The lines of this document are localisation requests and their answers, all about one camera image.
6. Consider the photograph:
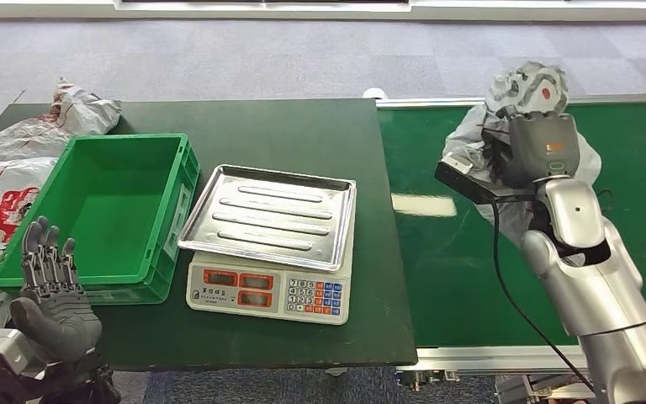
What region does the white electronic scale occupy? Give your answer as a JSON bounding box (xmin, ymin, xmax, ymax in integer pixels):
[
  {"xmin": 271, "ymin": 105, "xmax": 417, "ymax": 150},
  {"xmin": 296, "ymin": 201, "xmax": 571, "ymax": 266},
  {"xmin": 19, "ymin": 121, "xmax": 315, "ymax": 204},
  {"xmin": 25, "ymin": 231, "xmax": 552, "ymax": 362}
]
[{"xmin": 185, "ymin": 183, "xmax": 357, "ymax": 327}]

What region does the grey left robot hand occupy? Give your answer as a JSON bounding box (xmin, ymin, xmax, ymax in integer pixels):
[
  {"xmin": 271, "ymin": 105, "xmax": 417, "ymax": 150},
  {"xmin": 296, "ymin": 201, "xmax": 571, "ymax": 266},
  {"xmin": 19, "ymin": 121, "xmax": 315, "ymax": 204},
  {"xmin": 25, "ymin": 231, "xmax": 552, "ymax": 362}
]
[{"xmin": 9, "ymin": 215, "xmax": 103, "ymax": 364}]

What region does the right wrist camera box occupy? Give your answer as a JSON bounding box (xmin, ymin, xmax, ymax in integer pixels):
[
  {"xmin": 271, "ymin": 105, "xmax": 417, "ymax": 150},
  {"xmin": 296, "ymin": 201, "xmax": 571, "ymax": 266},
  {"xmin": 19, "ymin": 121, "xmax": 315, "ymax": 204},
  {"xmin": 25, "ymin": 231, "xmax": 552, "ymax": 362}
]
[{"xmin": 434, "ymin": 153, "xmax": 536, "ymax": 205}]

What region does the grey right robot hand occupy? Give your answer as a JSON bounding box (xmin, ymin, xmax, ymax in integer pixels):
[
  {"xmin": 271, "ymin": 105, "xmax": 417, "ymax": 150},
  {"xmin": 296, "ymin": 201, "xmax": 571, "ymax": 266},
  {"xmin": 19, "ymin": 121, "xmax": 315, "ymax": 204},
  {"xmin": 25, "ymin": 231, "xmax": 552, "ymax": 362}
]
[{"xmin": 490, "ymin": 109, "xmax": 580, "ymax": 188}]

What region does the aluminium conveyor frame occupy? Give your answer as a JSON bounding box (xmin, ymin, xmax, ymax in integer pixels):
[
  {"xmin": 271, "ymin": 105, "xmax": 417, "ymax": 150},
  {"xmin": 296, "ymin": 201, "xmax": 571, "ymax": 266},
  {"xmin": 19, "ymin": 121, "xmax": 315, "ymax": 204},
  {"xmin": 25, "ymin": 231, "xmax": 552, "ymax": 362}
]
[{"xmin": 374, "ymin": 93, "xmax": 646, "ymax": 404}]

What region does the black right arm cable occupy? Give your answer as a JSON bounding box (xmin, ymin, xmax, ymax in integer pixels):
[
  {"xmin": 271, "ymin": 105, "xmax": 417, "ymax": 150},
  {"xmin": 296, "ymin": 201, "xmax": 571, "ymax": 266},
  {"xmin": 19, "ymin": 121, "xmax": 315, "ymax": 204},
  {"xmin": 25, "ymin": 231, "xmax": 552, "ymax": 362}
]
[{"xmin": 490, "ymin": 189, "xmax": 597, "ymax": 394}]

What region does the steel weighing pan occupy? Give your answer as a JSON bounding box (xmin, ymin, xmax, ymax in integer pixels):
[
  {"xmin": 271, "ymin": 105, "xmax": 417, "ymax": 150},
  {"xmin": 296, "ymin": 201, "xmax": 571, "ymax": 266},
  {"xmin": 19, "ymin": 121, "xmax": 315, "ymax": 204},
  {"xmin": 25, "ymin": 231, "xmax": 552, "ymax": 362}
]
[{"xmin": 177, "ymin": 164, "xmax": 357, "ymax": 274}]

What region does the dark green table board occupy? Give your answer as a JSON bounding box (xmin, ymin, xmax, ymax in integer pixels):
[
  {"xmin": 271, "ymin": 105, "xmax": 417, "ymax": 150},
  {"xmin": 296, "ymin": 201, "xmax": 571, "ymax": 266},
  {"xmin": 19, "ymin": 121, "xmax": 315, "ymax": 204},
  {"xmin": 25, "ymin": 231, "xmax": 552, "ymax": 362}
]
[{"xmin": 0, "ymin": 98, "xmax": 418, "ymax": 372}]

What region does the green conveyor belt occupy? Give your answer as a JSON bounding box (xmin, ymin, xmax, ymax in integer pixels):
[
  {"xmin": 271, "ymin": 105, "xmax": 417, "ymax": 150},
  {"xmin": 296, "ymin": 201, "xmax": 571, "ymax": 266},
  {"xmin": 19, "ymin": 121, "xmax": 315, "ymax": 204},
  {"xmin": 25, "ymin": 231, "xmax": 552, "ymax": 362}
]
[{"xmin": 377, "ymin": 103, "xmax": 646, "ymax": 348}]

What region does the green plastic crate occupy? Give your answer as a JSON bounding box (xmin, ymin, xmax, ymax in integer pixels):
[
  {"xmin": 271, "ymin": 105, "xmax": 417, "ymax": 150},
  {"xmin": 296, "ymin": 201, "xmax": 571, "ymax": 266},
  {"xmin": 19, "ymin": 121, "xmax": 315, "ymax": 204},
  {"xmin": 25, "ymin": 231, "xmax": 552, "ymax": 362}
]
[{"xmin": 0, "ymin": 133, "xmax": 202, "ymax": 306}]

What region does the crumpled grey mailer package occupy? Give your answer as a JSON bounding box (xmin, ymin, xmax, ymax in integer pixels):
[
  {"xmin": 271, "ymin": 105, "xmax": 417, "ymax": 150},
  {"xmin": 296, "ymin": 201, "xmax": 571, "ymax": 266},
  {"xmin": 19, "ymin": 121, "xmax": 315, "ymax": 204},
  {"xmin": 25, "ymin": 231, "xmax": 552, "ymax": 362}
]
[{"xmin": 0, "ymin": 77, "xmax": 124, "ymax": 162}]

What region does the grey mailer package red print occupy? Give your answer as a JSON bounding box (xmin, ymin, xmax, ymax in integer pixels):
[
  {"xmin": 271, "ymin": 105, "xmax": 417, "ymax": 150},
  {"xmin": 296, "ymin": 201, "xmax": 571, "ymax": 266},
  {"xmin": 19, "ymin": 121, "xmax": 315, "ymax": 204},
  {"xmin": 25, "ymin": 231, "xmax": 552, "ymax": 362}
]
[{"xmin": 442, "ymin": 61, "xmax": 603, "ymax": 247}]

